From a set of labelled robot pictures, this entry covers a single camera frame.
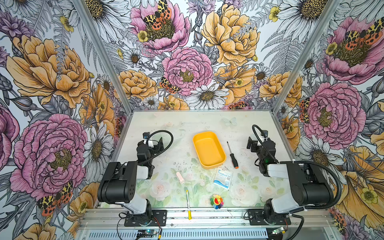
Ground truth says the screwdriver with orange-black handle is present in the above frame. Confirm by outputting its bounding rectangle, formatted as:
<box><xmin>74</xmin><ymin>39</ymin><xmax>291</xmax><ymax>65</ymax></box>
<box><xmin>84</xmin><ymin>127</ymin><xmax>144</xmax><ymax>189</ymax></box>
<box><xmin>227</xmin><ymin>142</ymin><xmax>239</xmax><ymax>169</ymax></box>

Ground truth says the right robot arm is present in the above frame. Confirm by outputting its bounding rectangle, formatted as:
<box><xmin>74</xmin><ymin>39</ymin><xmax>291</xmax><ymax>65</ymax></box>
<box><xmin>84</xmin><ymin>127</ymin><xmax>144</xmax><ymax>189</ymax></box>
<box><xmin>245</xmin><ymin>138</ymin><xmax>335</xmax><ymax>226</ymax></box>

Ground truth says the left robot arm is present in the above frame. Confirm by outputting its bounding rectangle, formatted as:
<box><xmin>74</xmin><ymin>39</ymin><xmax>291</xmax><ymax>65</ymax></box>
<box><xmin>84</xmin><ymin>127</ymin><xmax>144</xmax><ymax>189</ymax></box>
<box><xmin>97</xmin><ymin>138</ymin><xmax>164</xmax><ymax>227</ymax></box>

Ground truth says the yellow plastic bin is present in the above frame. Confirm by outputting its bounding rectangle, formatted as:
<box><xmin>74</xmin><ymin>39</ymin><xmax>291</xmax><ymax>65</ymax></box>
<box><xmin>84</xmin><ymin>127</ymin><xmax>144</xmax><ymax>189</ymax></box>
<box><xmin>193</xmin><ymin>131</ymin><xmax>227</xmax><ymax>170</ymax></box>

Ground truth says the pink eraser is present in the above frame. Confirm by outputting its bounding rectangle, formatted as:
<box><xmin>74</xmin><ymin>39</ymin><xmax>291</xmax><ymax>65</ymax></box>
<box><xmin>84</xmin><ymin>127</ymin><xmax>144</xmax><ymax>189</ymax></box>
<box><xmin>176</xmin><ymin>172</ymin><xmax>185</xmax><ymax>185</ymax></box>

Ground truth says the white blue packet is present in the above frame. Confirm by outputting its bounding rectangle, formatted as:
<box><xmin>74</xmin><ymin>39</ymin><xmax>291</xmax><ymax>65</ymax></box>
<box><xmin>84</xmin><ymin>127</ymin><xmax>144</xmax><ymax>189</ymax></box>
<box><xmin>213</xmin><ymin>168</ymin><xmax>233</xmax><ymax>190</ymax></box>

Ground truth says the rainbow flower toy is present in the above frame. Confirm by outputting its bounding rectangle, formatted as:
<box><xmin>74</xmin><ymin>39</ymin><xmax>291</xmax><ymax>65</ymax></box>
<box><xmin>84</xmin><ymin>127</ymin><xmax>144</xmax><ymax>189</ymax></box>
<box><xmin>210</xmin><ymin>194</ymin><xmax>224</xmax><ymax>210</ymax></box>

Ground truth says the yellow white pen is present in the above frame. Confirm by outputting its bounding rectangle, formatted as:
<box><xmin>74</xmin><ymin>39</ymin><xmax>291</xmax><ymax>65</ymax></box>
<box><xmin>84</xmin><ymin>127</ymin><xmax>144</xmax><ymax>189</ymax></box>
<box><xmin>186</xmin><ymin>189</ymin><xmax>192</xmax><ymax>220</ymax></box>

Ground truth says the right green circuit board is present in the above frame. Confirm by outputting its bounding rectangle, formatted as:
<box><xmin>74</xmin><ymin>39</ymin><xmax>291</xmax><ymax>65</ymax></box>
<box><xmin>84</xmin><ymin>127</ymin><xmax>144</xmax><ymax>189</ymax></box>
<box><xmin>271</xmin><ymin>227</ymin><xmax>286</xmax><ymax>235</ymax></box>

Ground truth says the green circuit board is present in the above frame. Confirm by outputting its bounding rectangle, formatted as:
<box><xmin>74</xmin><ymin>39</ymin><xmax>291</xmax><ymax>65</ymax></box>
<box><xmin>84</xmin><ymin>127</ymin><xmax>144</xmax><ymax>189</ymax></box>
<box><xmin>136</xmin><ymin>229</ymin><xmax>159</xmax><ymax>239</ymax></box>
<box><xmin>271</xmin><ymin>227</ymin><xmax>286</xmax><ymax>235</ymax></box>

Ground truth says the left green circuit board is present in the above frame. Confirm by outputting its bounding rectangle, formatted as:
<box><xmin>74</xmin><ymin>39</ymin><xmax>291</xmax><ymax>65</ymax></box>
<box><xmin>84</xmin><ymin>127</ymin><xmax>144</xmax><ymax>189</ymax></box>
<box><xmin>136</xmin><ymin>229</ymin><xmax>159</xmax><ymax>239</ymax></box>

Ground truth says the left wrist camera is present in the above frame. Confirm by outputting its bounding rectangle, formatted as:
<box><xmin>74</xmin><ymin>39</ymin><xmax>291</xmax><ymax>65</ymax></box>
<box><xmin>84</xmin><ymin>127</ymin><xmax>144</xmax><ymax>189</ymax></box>
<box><xmin>143</xmin><ymin>132</ymin><xmax>151</xmax><ymax>140</ymax></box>

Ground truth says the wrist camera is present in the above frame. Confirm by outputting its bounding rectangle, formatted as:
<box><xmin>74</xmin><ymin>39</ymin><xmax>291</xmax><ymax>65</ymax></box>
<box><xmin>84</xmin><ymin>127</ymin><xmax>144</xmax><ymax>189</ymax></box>
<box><xmin>143</xmin><ymin>132</ymin><xmax>151</xmax><ymax>140</ymax></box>
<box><xmin>262</xmin><ymin>130</ymin><xmax>268</xmax><ymax>139</ymax></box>

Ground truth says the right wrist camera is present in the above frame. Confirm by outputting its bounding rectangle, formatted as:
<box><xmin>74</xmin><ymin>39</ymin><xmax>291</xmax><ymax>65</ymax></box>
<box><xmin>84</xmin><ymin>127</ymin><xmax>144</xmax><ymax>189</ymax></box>
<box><xmin>262</xmin><ymin>130</ymin><xmax>268</xmax><ymax>139</ymax></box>

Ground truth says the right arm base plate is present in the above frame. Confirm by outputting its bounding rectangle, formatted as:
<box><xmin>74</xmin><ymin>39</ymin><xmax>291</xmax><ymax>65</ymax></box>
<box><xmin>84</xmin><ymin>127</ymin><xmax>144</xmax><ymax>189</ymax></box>
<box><xmin>244</xmin><ymin>209</ymin><xmax>291</xmax><ymax>226</ymax></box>

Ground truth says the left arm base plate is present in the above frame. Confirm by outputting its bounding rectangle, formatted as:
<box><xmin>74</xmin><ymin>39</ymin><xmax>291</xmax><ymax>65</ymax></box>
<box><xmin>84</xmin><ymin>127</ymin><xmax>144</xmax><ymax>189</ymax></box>
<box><xmin>124</xmin><ymin>210</ymin><xmax>168</xmax><ymax>227</ymax></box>

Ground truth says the aluminium front rail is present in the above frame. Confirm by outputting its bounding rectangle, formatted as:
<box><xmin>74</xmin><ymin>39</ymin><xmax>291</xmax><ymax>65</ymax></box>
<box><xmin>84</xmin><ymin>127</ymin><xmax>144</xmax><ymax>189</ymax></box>
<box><xmin>76</xmin><ymin>208</ymin><xmax>342</xmax><ymax>240</ymax></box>

